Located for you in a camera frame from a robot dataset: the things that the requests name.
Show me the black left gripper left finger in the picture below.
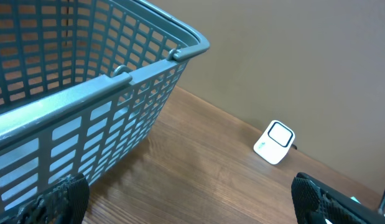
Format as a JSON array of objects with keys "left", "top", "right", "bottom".
[{"left": 0, "top": 173, "right": 90, "bottom": 224}]

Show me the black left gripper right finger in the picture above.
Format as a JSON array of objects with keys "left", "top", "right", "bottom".
[{"left": 291, "top": 172, "right": 385, "bottom": 224}]

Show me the grey plastic basket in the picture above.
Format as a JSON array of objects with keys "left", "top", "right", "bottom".
[{"left": 0, "top": 0, "right": 210, "bottom": 214}]

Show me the white barcode scanner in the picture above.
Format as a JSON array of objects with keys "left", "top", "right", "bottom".
[{"left": 253, "top": 120, "right": 295, "bottom": 165}]

